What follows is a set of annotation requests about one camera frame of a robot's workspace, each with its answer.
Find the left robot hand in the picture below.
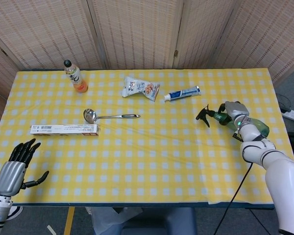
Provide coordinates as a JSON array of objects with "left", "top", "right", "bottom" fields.
[{"left": 0, "top": 138, "right": 50, "bottom": 197}]

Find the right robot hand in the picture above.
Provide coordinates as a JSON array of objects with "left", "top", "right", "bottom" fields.
[{"left": 218, "top": 100, "right": 250, "bottom": 126}]

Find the green spray bottle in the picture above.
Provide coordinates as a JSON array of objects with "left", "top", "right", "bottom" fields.
[{"left": 195, "top": 104, "right": 270, "bottom": 138}]

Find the orange drink bottle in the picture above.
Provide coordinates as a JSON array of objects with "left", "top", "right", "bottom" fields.
[{"left": 63, "top": 59, "right": 89, "bottom": 94}]

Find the white black sneaker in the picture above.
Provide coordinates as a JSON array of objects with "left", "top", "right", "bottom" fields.
[{"left": 6, "top": 206, "right": 24, "bottom": 221}]

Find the toothpaste tube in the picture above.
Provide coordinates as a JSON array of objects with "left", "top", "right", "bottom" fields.
[{"left": 164, "top": 86, "right": 201, "bottom": 102}]

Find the long white cardboard box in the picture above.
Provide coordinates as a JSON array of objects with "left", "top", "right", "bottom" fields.
[{"left": 30, "top": 123, "right": 100, "bottom": 137}]

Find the snack bag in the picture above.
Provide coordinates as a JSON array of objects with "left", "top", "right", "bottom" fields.
[{"left": 122, "top": 76, "right": 161, "bottom": 102}]

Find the yellow checkered tablecloth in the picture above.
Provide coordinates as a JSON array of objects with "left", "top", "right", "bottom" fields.
[{"left": 0, "top": 68, "right": 294, "bottom": 206}]

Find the white plastic bag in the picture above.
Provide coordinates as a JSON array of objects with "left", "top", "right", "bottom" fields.
[{"left": 91, "top": 207, "right": 144, "bottom": 235}]

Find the steel ladle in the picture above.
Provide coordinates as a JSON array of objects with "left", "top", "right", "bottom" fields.
[{"left": 83, "top": 108, "right": 141, "bottom": 124}]

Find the woven folding screen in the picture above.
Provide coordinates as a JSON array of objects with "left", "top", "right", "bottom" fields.
[{"left": 0, "top": 0, "right": 294, "bottom": 98}]

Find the blue grey chair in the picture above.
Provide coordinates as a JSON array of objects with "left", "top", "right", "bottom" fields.
[{"left": 119, "top": 207, "right": 198, "bottom": 235}]

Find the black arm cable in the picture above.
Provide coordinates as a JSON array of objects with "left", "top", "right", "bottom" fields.
[{"left": 212, "top": 132, "right": 254, "bottom": 235}]

